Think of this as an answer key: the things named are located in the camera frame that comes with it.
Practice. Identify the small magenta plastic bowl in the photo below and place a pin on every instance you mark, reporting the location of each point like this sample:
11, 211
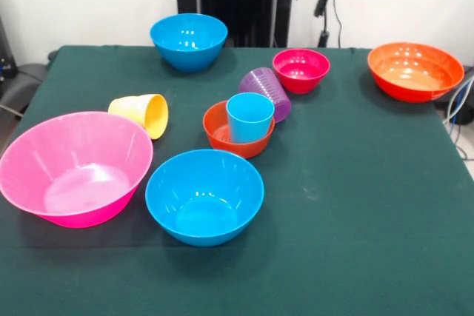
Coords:
301, 75

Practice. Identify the blue plastic bowl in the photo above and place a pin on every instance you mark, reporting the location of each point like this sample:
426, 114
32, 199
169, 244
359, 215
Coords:
203, 205
189, 46

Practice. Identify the large pink plastic bowl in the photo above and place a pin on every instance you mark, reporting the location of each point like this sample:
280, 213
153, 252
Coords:
74, 168

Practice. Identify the yellow plastic cup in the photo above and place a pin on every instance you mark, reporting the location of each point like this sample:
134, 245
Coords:
129, 107

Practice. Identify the purple ribbed plastic cup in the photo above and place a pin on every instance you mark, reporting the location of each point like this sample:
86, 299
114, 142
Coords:
266, 86

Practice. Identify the small red-orange plastic bowl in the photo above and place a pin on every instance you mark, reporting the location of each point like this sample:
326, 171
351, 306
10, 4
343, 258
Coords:
218, 142

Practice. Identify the dark green tablecloth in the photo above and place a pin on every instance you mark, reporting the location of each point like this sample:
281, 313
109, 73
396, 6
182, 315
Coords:
314, 220

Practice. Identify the blue plastic cup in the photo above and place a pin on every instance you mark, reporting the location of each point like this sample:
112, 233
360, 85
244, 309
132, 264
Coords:
250, 123

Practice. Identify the large orange plastic bowl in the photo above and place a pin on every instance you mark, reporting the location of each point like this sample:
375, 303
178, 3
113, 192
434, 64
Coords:
414, 72

